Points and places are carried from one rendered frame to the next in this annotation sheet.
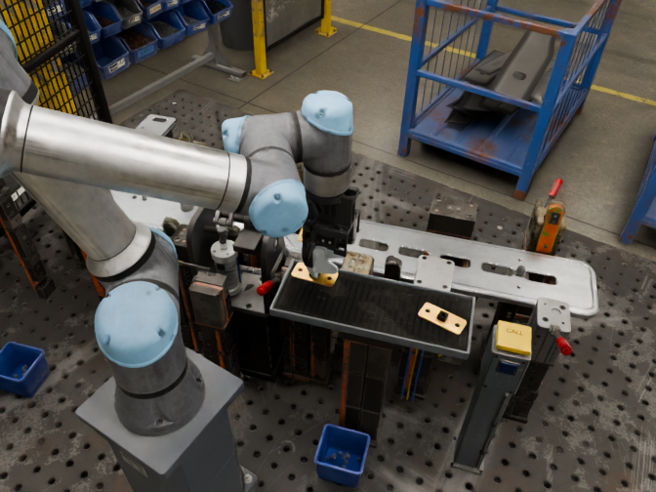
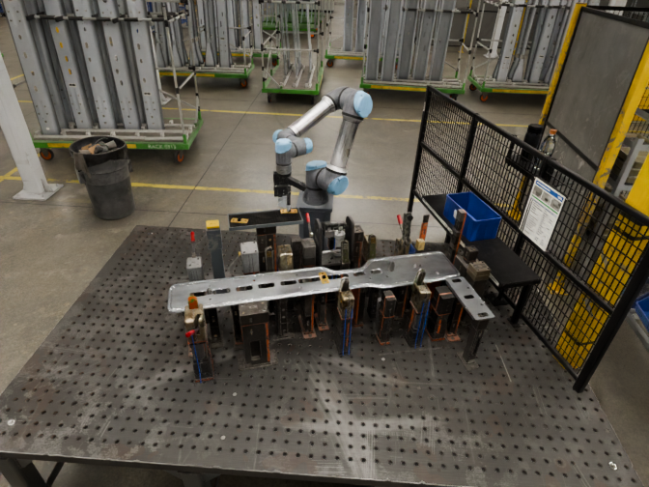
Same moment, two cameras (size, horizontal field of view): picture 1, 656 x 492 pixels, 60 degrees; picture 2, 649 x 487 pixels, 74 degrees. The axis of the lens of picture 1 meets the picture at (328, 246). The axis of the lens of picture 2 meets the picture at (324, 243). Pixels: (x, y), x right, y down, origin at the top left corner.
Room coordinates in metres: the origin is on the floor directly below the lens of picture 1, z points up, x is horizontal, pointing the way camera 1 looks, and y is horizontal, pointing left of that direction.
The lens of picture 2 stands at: (2.50, -0.74, 2.29)
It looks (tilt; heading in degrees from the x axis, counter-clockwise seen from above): 34 degrees down; 151
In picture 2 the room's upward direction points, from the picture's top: 2 degrees clockwise
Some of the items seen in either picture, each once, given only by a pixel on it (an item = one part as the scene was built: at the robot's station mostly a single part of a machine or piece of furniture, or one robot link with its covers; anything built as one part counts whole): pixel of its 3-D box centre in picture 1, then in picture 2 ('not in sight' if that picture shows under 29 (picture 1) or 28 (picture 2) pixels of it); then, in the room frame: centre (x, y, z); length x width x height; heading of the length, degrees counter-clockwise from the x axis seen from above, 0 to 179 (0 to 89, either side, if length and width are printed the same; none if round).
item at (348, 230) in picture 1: (330, 215); (282, 183); (0.74, 0.00, 1.35); 0.09 x 0.08 x 0.12; 70
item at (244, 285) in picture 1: (244, 295); (332, 260); (0.91, 0.20, 0.94); 0.18 x 0.13 x 0.49; 76
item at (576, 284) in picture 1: (316, 232); (320, 280); (1.09, 0.03, 1.00); 1.38 x 0.22 x 0.02; 76
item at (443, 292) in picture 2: not in sight; (438, 313); (1.40, 0.53, 0.84); 0.11 x 0.10 x 0.28; 166
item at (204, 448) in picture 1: (180, 451); (315, 228); (0.54, 0.28, 0.90); 0.21 x 0.21 x 0.40; 59
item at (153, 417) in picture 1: (155, 380); (315, 191); (0.54, 0.28, 1.15); 0.15 x 0.15 x 0.10
